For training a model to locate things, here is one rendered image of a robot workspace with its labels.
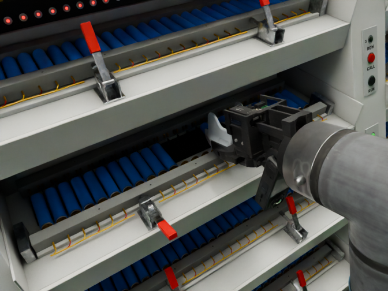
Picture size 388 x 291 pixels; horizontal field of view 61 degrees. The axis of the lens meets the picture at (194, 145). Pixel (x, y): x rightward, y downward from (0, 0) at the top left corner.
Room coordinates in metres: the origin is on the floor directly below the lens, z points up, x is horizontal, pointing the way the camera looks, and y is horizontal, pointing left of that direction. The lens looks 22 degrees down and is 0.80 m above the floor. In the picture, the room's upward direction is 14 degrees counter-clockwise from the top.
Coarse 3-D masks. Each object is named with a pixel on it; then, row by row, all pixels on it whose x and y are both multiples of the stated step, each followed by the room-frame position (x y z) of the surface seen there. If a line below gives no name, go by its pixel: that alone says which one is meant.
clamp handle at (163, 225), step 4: (148, 208) 0.40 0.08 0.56; (152, 208) 0.40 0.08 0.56; (148, 212) 0.40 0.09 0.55; (152, 212) 0.40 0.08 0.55; (156, 212) 0.40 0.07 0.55; (152, 216) 0.39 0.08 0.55; (156, 216) 0.39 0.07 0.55; (160, 216) 0.39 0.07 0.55; (156, 220) 0.38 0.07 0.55; (160, 220) 0.38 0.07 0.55; (164, 220) 0.37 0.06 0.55; (160, 224) 0.37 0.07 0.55; (164, 224) 0.37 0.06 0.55; (168, 224) 0.36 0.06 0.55; (160, 228) 0.36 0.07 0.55; (164, 228) 0.36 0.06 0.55; (168, 228) 0.36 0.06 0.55; (172, 228) 0.35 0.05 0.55; (164, 232) 0.35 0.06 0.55; (168, 232) 0.35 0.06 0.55; (172, 232) 0.35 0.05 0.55; (176, 232) 0.34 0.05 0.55; (168, 236) 0.34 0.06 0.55; (172, 236) 0.34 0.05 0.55; (176, 236) 0.34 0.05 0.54
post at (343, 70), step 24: (360, 0) 0.58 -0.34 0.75; (384, 0) 0.61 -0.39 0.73; (360, 24) 0.58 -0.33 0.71; (384, 24) 0.61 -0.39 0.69; (360, 48) 0.58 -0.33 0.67; (384, 48) 0.61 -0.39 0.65; (312, 72) 0.66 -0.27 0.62; (336, 72) 0.60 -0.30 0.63; (360, 72) 0.58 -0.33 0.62; (384, 72) 0.61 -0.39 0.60; (360, 96) 0.58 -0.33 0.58; (384, 96) 0.61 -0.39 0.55; (360, 120) 0.58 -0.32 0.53; (384, 120) 0.61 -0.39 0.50
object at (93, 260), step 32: (224, 96) 0.65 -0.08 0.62; (320, 96) 0.62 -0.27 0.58; (192, 128) 0.60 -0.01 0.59; (352, 128) 0.57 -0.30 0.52; (0, 192) 0.46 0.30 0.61; (192, 192) 0.45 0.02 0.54; (224, 192) 0.45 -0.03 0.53; (0, 224) 0.38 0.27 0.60; (32, 224) 0.43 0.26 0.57; (128, 224) 0.41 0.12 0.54; (192, 224) 0.43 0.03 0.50; (32, 256) 0.37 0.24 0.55; (64, 256) 0.37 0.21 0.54; (96, 256) 0.37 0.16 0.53; (128, 256) 0.38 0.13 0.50; (32, 288) 0.33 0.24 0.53; (64, 288) 0.34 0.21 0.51
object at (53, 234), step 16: (320, 112) 0.60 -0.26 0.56; (208, 160) 0.49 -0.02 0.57; (160, 176) 0.46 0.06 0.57; (176, 176) 0.46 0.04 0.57; (192, 176) 0.48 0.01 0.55; (128, 192) 0.44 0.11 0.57; (144, 192) 0.44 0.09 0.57; (160, 192) 0.45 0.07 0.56; (96, 208) 0.41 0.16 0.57; (112, 208) 0.42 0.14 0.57; (64, 224) 0.40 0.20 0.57; (80, 224) 0.40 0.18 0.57; (96, 224) 0.40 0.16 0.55; (112, 224) 0.40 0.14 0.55; (32, 240) 0.38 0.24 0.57; (48, 240) 0.38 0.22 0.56; (80, 240) 0.38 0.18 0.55
